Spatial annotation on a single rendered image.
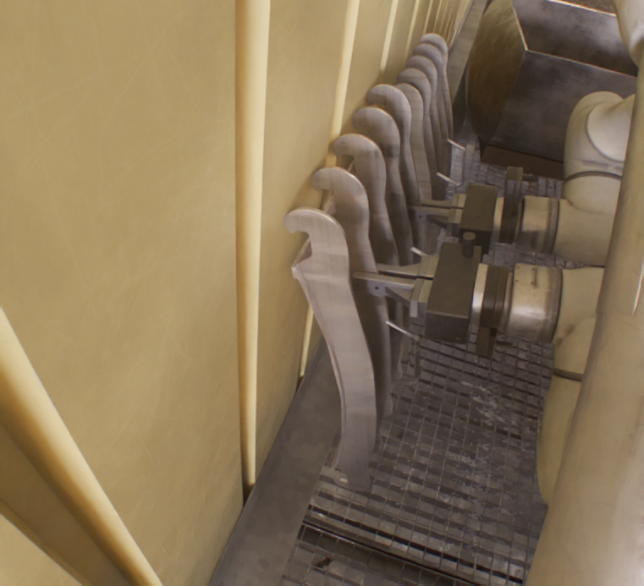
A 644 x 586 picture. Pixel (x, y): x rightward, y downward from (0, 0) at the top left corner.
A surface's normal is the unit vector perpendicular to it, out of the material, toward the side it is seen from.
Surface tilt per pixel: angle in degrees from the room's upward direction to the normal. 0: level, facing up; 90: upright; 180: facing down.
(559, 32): 90
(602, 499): 67
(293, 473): 0
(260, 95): 90
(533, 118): 90
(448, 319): 90
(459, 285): 13
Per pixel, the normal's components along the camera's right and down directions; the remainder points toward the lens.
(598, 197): -0.29, -0.36
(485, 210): -0.11, -0.76
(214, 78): 0.94, 0.30
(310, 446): 0.11, -0.70
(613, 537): -0.76, -0.22
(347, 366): -0.33, 0.64
